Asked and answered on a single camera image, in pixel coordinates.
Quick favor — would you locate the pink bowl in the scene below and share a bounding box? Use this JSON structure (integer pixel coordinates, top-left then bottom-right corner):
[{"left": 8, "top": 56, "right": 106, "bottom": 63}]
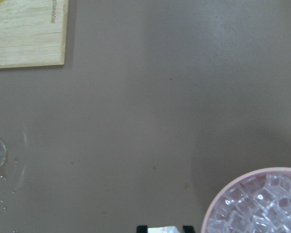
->
[{"left": 200, "top": 167, "right": 291, "bottom": 233}]

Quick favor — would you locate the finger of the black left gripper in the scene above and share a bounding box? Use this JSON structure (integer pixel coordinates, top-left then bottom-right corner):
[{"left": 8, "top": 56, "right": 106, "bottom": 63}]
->
[
  {"left": 182, "top": 225, "right": 194, "bottom": 233},
  {"left": 136, "top": 225, "right": 148, "bottom": 233}
]

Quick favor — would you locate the clear ice cubes pile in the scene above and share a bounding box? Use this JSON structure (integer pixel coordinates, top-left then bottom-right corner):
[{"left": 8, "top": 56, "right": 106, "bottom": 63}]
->
[{"left": 206, "top": 173, "right": 291, "bottom": 233}]

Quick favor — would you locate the bamboo cutting board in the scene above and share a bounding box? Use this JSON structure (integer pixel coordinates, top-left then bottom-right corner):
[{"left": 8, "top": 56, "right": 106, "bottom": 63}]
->
[{"left": 0, "top": 0, "right": 69, "bottom": 68}]

